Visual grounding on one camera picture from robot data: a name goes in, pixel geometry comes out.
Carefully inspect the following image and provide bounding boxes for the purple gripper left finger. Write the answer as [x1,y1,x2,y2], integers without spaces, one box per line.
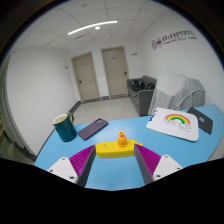
[48,145,96,187]

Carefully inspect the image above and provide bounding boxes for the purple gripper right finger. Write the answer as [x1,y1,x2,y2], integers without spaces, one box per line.
[134,144,182,184]

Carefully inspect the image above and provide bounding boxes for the orange charger plug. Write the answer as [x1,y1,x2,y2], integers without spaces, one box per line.
[117,131,127,147]

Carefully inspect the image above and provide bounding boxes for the yellow power strip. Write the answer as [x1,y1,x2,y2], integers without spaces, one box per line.
[96,140,137,158]

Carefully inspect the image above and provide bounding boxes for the purple smartphone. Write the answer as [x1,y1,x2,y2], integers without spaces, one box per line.
[78,118,108,140]

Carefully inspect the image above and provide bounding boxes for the dark green mug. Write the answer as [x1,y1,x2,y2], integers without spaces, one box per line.
[53,112,77,142]

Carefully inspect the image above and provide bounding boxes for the white rainbow drawing board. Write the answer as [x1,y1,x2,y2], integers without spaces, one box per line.
[146,107,199,142]

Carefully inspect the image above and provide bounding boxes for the dark grey laptop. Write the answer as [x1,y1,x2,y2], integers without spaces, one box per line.
[188,107,213,134]

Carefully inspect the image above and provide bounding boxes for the grey sofa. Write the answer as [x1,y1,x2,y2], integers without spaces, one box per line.
[126,75,157,116]

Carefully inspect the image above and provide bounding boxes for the white cloth covered object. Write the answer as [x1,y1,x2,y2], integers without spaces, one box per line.
[148,74,205,115]

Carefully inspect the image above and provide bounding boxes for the black bag on sofa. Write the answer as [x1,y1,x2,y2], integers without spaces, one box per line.
[131,80,145,92]

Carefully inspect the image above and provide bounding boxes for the left beige door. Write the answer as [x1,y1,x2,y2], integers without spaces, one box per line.
[72,53,100,102]

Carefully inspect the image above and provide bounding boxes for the beige door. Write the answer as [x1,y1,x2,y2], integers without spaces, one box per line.
[72,53,100,102]
[102,47,128,97]

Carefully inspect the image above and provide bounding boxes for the right beige door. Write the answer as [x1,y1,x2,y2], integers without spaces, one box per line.
[102,47,128,97]

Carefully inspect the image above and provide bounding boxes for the long ceiling light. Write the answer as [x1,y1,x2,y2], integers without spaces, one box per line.
[68,20,118,36]

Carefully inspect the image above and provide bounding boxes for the wall logo sign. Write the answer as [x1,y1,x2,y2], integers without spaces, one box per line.
[151,30,197,50]

